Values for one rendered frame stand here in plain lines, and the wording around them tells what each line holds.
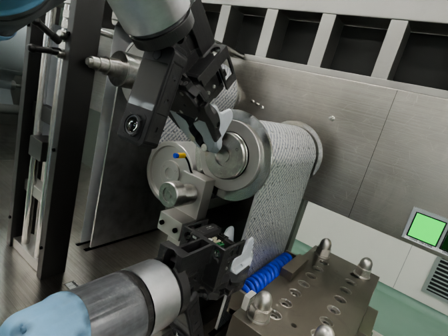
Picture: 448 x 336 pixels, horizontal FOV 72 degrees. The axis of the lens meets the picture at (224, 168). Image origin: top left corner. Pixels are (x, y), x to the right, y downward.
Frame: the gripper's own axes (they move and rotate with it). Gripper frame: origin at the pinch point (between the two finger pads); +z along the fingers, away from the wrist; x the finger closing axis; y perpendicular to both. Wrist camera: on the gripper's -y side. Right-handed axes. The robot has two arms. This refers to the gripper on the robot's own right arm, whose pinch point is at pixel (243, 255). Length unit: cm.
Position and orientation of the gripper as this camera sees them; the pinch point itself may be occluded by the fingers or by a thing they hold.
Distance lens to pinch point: 55.0
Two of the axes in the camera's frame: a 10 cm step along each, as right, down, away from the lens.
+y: 2.5, -9.4, -2.3
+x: -7.9, -3.4, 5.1
